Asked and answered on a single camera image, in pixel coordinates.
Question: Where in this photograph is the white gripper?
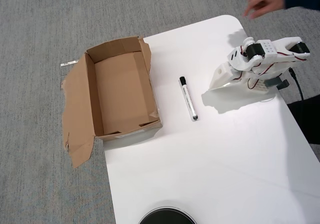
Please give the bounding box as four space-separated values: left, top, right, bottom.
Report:
209 62 243 91

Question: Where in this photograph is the white marker pen black cap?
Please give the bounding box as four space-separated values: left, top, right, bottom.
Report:
178 76 200 122

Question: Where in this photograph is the open brown cardboard box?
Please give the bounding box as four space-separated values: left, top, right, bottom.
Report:
60 35 164 169

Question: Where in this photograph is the black round object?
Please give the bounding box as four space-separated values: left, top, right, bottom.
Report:
138 200 198 224

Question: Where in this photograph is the black cable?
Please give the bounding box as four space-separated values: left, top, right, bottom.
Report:
288 67 305 101

